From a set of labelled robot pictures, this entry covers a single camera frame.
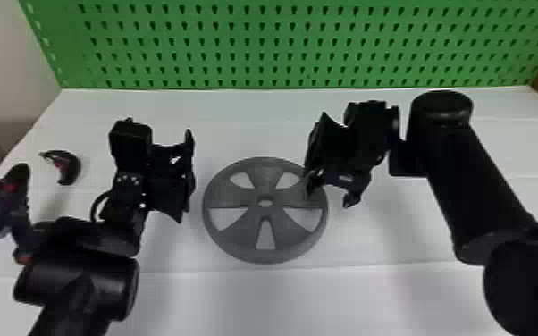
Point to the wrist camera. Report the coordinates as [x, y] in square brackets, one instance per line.
[371, 119]
[130, 143]

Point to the drill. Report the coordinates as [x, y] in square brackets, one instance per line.
[8, 201]

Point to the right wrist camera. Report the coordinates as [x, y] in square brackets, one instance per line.
[371, 119]

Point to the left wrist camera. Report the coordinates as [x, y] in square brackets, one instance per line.
[130, 143]

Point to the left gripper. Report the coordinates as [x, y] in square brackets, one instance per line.
[168, 192]

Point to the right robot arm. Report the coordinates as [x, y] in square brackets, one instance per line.
[475, 197]

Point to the grey wheel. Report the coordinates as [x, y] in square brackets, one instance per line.
[265, 220]

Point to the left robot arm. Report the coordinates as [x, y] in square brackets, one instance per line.
[79, 281]

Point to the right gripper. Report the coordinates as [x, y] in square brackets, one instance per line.
[339, 152]

